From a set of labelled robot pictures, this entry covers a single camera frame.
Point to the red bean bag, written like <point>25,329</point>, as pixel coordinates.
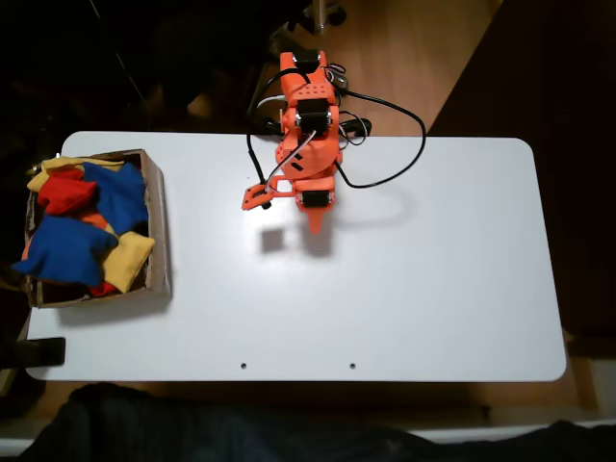
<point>67,192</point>
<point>103,289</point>

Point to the blue bean bag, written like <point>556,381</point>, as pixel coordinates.
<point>65,250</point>
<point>122,195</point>

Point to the person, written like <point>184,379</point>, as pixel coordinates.
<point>240,428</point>

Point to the chair base with pole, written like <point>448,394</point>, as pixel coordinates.
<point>320,12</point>

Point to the cardboard box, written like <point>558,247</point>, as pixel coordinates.
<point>158,226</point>

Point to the yellow bean bag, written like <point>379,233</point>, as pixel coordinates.
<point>127,260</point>
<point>53,164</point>

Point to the black table clamp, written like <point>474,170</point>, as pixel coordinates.
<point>43,351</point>
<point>358,126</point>

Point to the orange gripper camera mount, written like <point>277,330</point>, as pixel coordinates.
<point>252,198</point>

